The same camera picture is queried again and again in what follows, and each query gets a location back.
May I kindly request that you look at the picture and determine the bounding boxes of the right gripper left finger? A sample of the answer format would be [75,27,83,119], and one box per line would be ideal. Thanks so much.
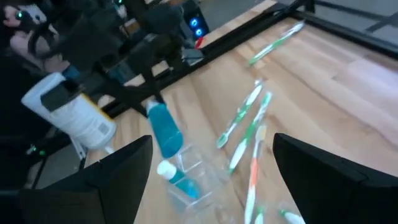
[65,135,154,224]

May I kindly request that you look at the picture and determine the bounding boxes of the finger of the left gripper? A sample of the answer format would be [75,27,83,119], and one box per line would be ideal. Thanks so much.
[141,70,165,103]
[93,79,149,118]

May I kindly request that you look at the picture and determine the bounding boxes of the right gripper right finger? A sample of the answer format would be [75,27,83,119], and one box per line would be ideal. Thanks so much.
[272,133,398,224]

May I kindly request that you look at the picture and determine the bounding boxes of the blue mouthwash bottle white cap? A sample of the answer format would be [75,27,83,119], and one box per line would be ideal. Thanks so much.
[145,98,185,159]
[156,159,201,200]

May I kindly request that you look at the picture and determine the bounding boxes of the green toothbrush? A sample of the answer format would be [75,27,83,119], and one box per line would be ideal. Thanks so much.
[216,80,264,149]
[254,205,266,224]
[248,21,306,67]
[228,91,274,175]
[277,208,307,224]

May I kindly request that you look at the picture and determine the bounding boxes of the clear acrylic organizer box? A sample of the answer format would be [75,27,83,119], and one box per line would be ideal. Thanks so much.
[164,142,246,224]

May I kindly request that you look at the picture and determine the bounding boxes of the white cylindrical canister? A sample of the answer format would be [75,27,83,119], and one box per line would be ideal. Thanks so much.
[21,72,118,151]

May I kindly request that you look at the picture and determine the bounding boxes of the black computer tower blue lights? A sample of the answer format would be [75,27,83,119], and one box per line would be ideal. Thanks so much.
[182,0,210,43]

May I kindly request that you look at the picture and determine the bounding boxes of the orange toothbrush in clear wrap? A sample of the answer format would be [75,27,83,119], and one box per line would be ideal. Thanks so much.
[244,124,268,224]

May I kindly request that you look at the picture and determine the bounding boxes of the person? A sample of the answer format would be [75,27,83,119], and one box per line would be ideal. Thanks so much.
[0,0,74,75]

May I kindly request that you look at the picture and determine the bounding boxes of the black aluminium table frame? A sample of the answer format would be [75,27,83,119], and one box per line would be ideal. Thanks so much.
[99,0,398,119]

